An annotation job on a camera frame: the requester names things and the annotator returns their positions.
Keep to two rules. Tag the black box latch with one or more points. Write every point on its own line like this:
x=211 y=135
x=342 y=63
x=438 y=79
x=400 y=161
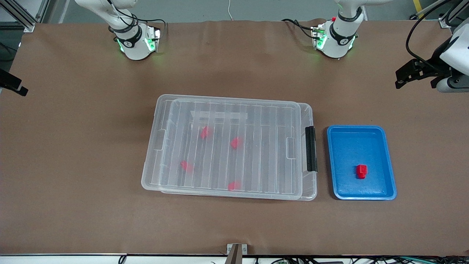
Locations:
x=310 y=148

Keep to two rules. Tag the brown table cover sheet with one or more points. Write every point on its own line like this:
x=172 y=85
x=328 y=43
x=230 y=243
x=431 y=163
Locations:
x=73 y=165

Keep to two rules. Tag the clear plastic storage box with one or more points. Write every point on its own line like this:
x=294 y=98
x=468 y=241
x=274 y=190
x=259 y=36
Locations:
x=310 y=183

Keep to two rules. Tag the aluminium frame profile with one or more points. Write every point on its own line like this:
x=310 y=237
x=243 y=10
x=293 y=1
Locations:
x=449 y=16
x=22 y=16

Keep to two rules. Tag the dark camera post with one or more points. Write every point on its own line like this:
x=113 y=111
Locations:
x=234 y=256

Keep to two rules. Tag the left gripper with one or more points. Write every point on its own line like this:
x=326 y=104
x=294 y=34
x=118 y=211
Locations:
x=435 y=61

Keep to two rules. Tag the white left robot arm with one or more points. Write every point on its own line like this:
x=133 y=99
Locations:
x=339 y=42

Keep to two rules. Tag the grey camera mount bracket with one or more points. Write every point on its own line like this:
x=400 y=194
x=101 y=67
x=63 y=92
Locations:
x=244 y=249

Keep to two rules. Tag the red block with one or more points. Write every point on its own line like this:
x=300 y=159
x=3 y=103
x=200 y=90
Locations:
x=187 y=166
x=361 y=171
x=206 y=132
x=234 y=186
x=236 y=143

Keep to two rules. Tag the blue plastic tray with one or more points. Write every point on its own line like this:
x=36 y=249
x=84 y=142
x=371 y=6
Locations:
x=348 y=154

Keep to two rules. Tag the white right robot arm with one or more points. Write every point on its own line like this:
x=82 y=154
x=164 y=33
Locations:
x=133 y=44

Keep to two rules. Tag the clear ribbed plastic lid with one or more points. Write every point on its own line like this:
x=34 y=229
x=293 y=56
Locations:
x=220 y=161

